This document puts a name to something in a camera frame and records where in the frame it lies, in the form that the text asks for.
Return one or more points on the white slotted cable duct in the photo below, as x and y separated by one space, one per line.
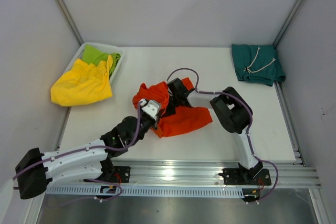
151 191

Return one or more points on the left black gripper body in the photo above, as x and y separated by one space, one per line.
145 124

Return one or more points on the left aluminium frame post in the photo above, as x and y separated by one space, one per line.
69 20

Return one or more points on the white plastic basket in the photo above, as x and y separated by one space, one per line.
102 47

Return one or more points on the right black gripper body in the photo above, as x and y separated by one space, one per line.
172 104

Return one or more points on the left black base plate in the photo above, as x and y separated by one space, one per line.
118 175

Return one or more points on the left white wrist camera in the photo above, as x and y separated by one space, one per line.
150 107

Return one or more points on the right aluminium frame post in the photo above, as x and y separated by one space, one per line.
288 21

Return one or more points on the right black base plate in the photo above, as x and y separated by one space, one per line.
236 176

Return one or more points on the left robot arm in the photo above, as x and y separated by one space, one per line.
37 171

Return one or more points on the lime green shorts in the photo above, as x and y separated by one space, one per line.
92 55

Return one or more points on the yellow shorts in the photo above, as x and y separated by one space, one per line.
83 84

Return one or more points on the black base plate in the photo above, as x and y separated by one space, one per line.
236 176
118 175

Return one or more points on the aluminium frame post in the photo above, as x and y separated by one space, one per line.
288 21
69 20

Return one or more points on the teal green shorts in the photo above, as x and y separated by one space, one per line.
257 64

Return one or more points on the aluminium mounting rail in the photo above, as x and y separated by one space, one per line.
205 174

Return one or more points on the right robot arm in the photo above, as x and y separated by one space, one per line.
233 113

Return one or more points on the orange shorts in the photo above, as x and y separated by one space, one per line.
184 120

